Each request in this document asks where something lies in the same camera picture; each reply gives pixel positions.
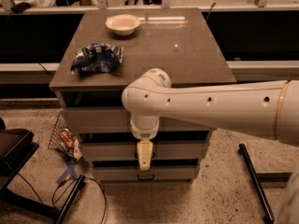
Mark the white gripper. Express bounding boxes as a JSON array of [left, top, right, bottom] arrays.
[[130, 114, 160, 171]]

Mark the grey top drawer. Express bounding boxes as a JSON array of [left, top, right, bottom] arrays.
[[62, 107, 210, 133]]

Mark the grey drawer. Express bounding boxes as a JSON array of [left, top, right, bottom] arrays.
[[91, 165, 200, 182], [80, 142, 209, 161], [62, 107, 210, 133]]

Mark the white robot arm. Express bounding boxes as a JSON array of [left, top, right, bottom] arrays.
[[121, 68, 299, 170]]

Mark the grey middle drawer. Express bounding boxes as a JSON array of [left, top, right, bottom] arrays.
[[80, 142, 209, 161]]

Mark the grey bottom drawer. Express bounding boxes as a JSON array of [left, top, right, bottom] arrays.
[[91, 165, 200, 182]]

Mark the grey drawer cabinet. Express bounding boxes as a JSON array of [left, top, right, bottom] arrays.
[[50, 8, 235, 170]]

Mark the blue tape cross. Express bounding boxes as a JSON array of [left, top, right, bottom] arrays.
[[56, 161, 78, 185]]

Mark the red can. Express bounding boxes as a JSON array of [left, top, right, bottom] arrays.
[[60, 129, 74, 148]]

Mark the blue crumpled chip bag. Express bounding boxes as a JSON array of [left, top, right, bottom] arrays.
[[70, 43, 124, 73]]

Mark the white bowl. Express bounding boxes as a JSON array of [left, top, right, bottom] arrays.
[[106, 14, 141, 36]]

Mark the black chair base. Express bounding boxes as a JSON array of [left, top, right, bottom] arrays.
[[0, 118, 85, 224]]

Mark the black metal floor bar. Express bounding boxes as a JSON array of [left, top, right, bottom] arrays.
[[238, 144, 275, 224]]

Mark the black cable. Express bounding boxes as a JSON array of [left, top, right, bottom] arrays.
[[51, 175, 108, 224]]

